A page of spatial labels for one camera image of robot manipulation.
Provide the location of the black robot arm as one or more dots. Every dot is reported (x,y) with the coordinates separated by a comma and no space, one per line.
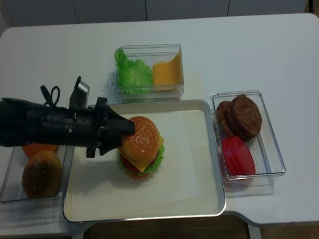
(23,122)

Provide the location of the yellow cheese slices in box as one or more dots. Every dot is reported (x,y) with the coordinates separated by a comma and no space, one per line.
(167,75)

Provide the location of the sesame bun in box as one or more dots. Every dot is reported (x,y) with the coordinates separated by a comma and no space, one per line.
(42,175)

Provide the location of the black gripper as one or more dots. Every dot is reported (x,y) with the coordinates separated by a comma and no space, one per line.
(85,127)

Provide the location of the white paper liner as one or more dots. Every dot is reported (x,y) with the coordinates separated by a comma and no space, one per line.
(187,161)

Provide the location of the clear lettuce and cheese box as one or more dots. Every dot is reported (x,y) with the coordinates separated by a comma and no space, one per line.
(150,54)

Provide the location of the green lettuce leaf on burger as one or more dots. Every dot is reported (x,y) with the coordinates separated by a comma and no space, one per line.
(148,169)

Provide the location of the rear brown meat patty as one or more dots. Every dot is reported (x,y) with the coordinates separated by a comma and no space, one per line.
(221,115)

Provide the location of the yellow cheese slice on burger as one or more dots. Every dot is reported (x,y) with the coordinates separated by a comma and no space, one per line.
(139,164)

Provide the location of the green lettuce in box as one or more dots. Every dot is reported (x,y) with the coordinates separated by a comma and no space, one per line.
(134,77)

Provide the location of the bottom bun of burger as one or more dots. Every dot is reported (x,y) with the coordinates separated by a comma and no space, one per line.
(136,176)

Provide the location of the front brown meat patty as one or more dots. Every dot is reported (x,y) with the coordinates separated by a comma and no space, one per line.
(244,118)

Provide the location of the silver metal tray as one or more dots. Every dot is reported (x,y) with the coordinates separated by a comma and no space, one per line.
(87,199)

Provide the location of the red tomato slice on burger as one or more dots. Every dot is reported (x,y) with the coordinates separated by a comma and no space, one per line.
(128,165)

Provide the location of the red tomato slices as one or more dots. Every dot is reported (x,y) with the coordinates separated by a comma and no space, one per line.
(237,156)

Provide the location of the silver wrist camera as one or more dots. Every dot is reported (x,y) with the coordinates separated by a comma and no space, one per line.
(79,95)

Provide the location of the plain orange-brown bun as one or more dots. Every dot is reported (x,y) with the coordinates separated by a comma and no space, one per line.
(33,148)

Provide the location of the brown meat patty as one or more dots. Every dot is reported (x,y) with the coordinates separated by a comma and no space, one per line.
(244,118)
(221,115)

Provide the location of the clear patty and tomato box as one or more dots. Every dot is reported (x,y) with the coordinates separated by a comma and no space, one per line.
(264,148)

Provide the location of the sesame bun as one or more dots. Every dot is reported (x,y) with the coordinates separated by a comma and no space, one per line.
(143,145)
(42,175)

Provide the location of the sesame top bun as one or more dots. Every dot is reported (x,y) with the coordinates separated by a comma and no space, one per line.
(143,145)

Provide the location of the clear bun box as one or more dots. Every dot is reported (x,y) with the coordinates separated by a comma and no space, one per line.
(12,190)

